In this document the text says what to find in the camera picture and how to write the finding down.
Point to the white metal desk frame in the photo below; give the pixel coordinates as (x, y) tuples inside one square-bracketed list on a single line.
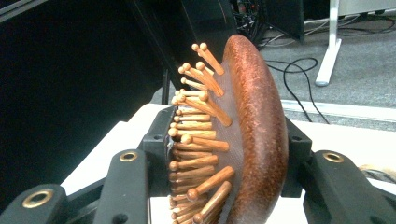
[(331, 46)]

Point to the aluminium floor rail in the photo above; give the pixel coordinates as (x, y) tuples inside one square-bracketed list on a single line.
[(342, 110)]

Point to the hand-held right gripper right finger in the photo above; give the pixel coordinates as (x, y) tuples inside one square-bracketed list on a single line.
[(333, 193)]

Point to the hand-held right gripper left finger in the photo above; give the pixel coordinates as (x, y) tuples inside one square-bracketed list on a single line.
[(127, 186)]

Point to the brown wooden hairbrush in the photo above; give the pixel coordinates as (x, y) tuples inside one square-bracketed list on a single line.
[(261, 140)]

